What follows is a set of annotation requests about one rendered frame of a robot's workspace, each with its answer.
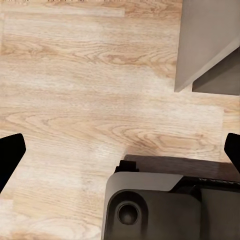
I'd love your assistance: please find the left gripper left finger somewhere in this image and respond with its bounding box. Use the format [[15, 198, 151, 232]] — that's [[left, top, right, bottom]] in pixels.
[[0, 133, 26, 193]]

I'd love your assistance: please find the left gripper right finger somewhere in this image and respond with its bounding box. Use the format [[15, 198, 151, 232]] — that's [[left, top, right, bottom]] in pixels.
[[224, 133, 240, 173]]

